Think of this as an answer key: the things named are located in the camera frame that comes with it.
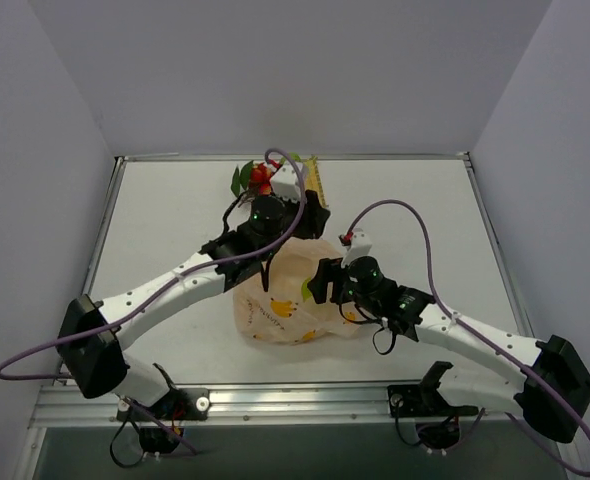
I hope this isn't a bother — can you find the fake strawberry bunch with leaves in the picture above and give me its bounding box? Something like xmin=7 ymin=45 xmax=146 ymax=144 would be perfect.
xmin=230 ymin=160 xmax=279 ymax=207

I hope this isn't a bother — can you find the green fake pear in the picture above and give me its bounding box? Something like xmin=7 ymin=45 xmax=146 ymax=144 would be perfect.
xmin=300 ymin=279 xmax=313 ymax=302

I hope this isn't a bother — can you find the translucent banana print plastic bag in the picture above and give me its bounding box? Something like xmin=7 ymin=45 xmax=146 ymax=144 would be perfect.
xmin=233 ymin=238 xmax=359 ymax=345

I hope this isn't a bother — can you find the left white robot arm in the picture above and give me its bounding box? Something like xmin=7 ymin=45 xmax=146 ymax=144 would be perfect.
xmin=57 ymin=190 xmax=330 ymax=419

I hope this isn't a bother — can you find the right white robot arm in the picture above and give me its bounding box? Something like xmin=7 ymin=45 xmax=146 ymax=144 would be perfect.
xmin=307 ymin=256 xmax=590 ymax=443

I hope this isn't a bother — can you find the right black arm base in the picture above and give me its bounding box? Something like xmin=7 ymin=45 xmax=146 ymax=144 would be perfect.
xmin=387 ymin=361 xmax=485 ymax=457

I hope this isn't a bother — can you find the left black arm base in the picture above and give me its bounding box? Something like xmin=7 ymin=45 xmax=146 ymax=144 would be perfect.
xmin=109 ymin=363 xmax=210 ymax=469

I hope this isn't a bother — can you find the yellow woven mat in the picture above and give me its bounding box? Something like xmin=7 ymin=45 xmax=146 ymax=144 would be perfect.
xmin=302 ymin=155 xmax=328 ymax=208

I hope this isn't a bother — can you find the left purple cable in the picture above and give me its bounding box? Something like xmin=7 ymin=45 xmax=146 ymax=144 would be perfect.
xmin=0 ymin=148 xmax=310 ymax=459

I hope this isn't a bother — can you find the purple cable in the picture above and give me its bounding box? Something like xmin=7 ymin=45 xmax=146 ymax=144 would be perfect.
xmin=349 ymin=199 xmax=590 ymax=475
xmin=0 ymin=148 xmax=310 ymax=459

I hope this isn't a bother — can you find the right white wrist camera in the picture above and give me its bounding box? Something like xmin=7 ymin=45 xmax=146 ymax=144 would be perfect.
xmin=339 ymin=228 xmax=372 ymax=268

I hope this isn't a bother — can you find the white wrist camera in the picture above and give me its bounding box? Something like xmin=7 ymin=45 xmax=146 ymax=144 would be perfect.
xmin=339 ymin=228 xmax=372 ymax=268
xmin=270 ymin=165 xmax=308 ymax=202

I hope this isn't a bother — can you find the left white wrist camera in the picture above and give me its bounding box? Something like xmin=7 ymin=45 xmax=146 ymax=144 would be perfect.
xmin=270 ymin=165 xmax=308 ymax=202

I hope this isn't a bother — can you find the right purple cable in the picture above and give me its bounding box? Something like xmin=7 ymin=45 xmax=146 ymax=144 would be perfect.
xmin=349 ymin=199 xmax=590 ymax=475

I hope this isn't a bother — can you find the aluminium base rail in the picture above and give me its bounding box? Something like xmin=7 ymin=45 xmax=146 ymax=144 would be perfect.
xmin=29 ymin=382 xmax=526 ymax=426

